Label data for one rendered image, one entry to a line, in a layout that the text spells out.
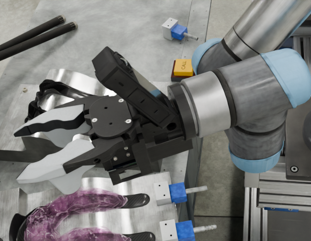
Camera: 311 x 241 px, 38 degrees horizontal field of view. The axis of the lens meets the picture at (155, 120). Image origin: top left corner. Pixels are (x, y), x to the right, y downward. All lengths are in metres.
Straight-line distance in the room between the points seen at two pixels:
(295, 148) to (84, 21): 1.05
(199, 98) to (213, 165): 1.71
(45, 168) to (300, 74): 0.31
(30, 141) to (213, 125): 0.83
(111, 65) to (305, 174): 0.61
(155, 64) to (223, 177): 0.83
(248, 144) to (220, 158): 1.63
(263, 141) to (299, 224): 1.26
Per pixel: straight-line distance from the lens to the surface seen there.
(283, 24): 0.67
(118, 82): 0.48
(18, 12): 3.45
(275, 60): 0.57
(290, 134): 1.04
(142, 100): 0.50
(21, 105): 1.48
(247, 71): 0.55
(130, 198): 1.19
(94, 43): 1.69
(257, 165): 0.66
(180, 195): 1.15
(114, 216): 1.15
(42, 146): 1.30
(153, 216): 1.15
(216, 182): 2.18
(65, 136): 0.60
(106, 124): 0.53
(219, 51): 0.70
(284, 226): 1.85
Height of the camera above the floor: 1.87
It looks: 50 degrees down
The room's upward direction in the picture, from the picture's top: 12 degrees counter-clockwise
